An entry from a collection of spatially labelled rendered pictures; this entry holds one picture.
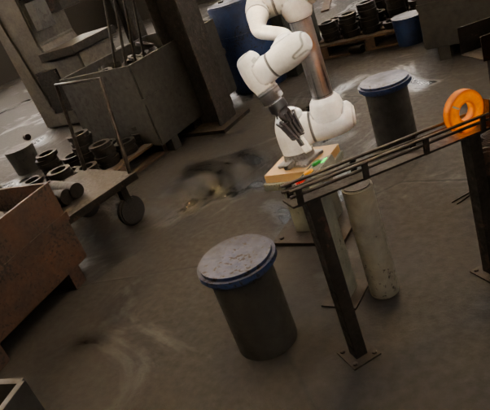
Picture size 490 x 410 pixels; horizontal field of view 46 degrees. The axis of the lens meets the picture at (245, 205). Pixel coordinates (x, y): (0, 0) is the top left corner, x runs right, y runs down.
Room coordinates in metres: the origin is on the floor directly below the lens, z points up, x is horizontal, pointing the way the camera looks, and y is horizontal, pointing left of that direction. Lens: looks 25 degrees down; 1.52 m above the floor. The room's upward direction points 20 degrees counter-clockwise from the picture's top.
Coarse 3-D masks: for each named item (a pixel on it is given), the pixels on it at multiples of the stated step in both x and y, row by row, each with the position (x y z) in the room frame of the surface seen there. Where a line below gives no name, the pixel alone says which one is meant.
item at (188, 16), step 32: (128, 0) 12.15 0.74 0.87; (160, 0) 5.12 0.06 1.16; (192, 0) 5.04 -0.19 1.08; (128, 32) 12.32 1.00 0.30; (160, 32) 5.09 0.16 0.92; (192, 32) 4.93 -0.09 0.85; (192, 64) 5.07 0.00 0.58; (224, 96) 5.01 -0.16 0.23; (192, 128) 5.13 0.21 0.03; (224, 128) 4.79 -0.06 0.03
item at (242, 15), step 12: (228, 0) 5.95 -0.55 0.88; (240, 0) 5.60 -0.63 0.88; (216, 12) 5.70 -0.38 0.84; (228, 12) 5.61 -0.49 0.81; (240, 12) 5.59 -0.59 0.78; (216, 24) 5.75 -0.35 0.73; (228, 24) 5.63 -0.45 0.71; (240, 24) 5.59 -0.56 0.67; (228, 36) 5.66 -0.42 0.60; (240, 36) 5.59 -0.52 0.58; (252, 36) 5.59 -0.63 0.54; (228, 48) 5.70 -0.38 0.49; (240, 48) 5.61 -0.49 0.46; (252, 48) 5.59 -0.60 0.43; (264, 48) 5.60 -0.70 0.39; (228, 60) 5.75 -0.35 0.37; (240, 84) 5.70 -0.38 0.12
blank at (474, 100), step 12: (456, 96) 1.81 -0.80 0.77; (468, 96) 1.82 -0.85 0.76; (480, 96) 1.83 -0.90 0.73; (444, 108) 1.82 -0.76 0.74; (456, 108) 1.80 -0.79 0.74; (468, 108) 1.85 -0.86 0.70; (480, 108) 1.83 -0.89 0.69; (444, 120) 1.82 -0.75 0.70; (456, 120) 1.80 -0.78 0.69; (468, 132) 1.81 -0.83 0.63
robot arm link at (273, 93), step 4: (276, 84) 2.14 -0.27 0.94; (272, 88) 2.12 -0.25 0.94; (276, 88) 2.12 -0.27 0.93; (264, 92) 2.12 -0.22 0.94; (268, 92) 2.11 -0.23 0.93; (272, 92) 2.11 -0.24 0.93; (276, 92) 2.11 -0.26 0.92; (280, 92) 2.13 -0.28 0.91; (260, 96) 2.13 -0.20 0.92; (264, 96) 2.12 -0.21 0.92; (268, 96) 2.11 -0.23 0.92; (272, 96) 2.11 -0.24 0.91; (276, 96) 2.11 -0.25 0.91; (280, 96) 2.11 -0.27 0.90; (260, 100) 2.14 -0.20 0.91; (264, 100) 2.12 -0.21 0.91; (268, 100) 2.11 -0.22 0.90; (272, 100) 2.10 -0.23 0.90; (276, 100) 2.11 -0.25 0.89; (264, 104) 2.13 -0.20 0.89; (268, 104) 2.11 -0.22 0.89; (272, 104) 2.12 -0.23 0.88
